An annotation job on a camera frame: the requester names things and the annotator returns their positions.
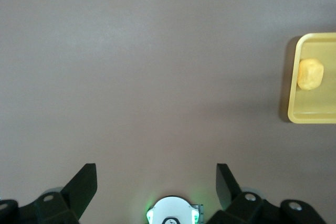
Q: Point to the yellow potato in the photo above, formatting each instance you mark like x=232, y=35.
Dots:
x=309, y=74

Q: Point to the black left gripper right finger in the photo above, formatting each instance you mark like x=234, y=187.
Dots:
x=241, y=208

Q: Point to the brown table mat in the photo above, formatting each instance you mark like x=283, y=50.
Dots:
x=78, y=90

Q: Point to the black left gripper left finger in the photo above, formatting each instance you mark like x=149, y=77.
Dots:
x=65, y=203

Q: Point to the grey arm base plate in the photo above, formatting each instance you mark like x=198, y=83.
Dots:
x=201, y=213

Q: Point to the yellow plastic tray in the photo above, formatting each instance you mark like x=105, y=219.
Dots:
x=315, y=106

